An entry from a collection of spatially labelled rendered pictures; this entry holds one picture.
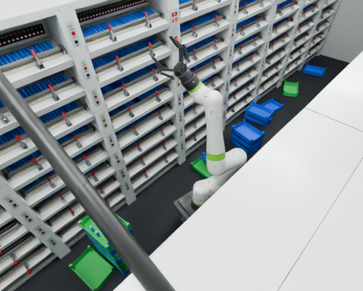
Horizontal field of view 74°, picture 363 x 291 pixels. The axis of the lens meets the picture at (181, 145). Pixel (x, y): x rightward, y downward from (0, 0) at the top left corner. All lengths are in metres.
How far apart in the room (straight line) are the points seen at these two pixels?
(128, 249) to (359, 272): 0.28
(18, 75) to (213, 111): 0.97
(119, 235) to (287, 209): 0.24
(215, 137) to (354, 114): 0.86
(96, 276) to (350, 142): 2.04
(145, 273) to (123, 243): 0.04
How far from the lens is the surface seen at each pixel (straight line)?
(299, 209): 0.41
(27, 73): 1.44
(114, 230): 0.31
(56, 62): 1.46
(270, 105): 3.63
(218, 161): 1.43
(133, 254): 0.30
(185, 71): 1.33
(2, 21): 1.34
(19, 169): 1.73
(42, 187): 1.86
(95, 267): 2.29
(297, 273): 0.36
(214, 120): 1.31
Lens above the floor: 2.05
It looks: 45 degrees down
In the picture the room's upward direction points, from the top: 3 degrees counter-clockwise
